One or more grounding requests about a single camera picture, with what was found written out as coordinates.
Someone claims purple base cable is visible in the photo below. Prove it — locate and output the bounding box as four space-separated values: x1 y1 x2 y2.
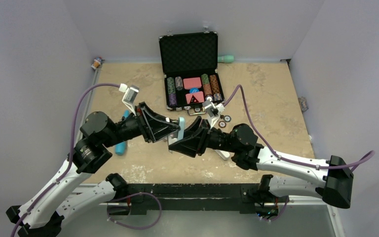
106 192 162 230

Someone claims orange black poker chip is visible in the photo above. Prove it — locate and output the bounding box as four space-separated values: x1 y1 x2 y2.
218 121 227 128

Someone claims black poker chip case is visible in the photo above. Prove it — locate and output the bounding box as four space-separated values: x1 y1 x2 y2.
158 31 225 111

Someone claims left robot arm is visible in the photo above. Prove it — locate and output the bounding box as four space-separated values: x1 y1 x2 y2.
6 103 182 237

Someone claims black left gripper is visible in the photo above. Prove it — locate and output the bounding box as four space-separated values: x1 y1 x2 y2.
102 101 180 148

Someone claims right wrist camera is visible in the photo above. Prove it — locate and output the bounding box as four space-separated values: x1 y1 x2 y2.
202 100 225 128

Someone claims white stapler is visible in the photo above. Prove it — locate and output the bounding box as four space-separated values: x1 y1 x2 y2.
215 150 230 160

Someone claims patterned object at right wall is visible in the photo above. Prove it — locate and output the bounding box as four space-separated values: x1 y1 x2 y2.
298 97 309 112

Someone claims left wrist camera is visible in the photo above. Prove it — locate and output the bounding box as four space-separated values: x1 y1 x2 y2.
118 83 140 115

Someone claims small orange bottle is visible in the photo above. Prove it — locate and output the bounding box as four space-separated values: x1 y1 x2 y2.
91 57 104 70

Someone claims teal flashlight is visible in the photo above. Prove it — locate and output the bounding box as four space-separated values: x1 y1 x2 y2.
114 110 130 156

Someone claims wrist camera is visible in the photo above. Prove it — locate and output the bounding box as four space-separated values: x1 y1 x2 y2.
202 100 225 128
118 83 140 115

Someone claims mint green bottle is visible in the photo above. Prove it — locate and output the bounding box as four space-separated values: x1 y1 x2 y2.
218 55 234 64

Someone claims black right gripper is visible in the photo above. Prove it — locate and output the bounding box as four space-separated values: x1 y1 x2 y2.
168 117 238 158

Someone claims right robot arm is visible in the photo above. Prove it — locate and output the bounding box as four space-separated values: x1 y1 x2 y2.
168 117 354 209

